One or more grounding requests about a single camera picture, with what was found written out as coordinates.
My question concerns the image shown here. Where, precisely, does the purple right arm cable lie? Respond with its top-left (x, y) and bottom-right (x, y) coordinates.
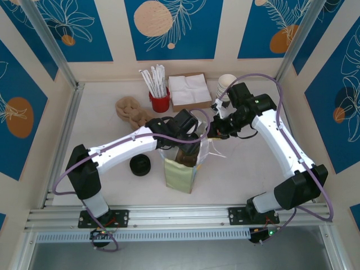
top-left (218, 72), bottom-right (335, 247)

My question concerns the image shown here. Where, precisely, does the stack of white napkins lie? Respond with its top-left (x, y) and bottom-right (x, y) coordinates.
top-left (168, 74), bottom-right (211, 105)

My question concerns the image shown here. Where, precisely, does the stack of paper cups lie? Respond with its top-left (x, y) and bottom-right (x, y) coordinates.
top-left (215, 73), bottom-right (239, 109)

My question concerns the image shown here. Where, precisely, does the aluminium table side rail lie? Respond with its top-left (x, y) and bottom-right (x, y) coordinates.
top-left (42, 83), bottom-right (86, 209)

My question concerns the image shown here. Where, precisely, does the brown cardboard napkin box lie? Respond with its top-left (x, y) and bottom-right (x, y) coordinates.
top-left (168, 72), bottom-right (213, 113)

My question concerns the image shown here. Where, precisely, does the black cup lid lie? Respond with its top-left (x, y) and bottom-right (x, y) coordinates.
top-left (129, 154), bottom-right (152, 177)

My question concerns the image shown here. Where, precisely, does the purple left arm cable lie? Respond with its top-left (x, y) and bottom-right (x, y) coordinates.
top-left (52, 108), bottom-right (212, 253)

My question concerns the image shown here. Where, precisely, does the aluminium left frame post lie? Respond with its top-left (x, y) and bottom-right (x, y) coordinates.
top-left (21, 0), bottom-right (79, 89)

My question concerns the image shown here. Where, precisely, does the white wrapped paper straw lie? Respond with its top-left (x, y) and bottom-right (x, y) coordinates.
top-left (138, 69), bottom-right (155, 98)
top-left (160, 64), bottom-right (167, 97)
top-left (142, 70), bottom-right (158, 98)
top-left (155, 64), bottom-right (163, 98)
top-left (150, 66), bottom-right (160, 98)

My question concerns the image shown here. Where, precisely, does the printed paper takeout bag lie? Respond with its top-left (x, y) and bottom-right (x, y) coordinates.
top-left (157, 118), bottom-right (228, 195)

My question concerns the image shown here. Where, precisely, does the thin black right gripper cable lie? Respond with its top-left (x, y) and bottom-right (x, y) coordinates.
top-left (233, 126), bottom-right (259, 140)

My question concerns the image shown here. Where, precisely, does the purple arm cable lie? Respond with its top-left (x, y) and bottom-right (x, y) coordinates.
top-left (52, 108), bottom-right (212, 253)
top-left (218, 72), bottom-right (335, 247)

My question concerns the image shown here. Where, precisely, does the red metal straw bucket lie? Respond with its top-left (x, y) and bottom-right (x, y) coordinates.
top-left (148, 87), bottom-right (171, 114)

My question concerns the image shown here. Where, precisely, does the aluminium frame post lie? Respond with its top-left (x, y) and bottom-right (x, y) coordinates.
top-left (21, 0), bottom-right (79, 89)
top-left (275, 0), bottom-right (323, 84)

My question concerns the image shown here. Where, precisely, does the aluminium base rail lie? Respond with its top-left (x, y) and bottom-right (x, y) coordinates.
top-left (26, 204), bottom-right (334, 230)

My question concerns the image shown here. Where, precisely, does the aluminium right frame post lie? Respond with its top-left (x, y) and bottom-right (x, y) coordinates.
top-left (275, 0), bottom-right (323, 84)

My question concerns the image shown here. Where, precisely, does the small black controller board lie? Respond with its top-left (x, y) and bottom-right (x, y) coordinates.
top-left (249, 227), bottom-right (279, 245)
top-left (89, 228), bottom-right (114, 242)

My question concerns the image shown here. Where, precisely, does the beige pulp cup carrier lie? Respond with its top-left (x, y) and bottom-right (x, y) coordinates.
top-left (174, 149), bottom-right (198, 167)

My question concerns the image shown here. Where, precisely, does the grey slotted cable duct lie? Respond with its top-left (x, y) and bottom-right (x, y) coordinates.
top-left (36, 227), bottom-right (251, 243)

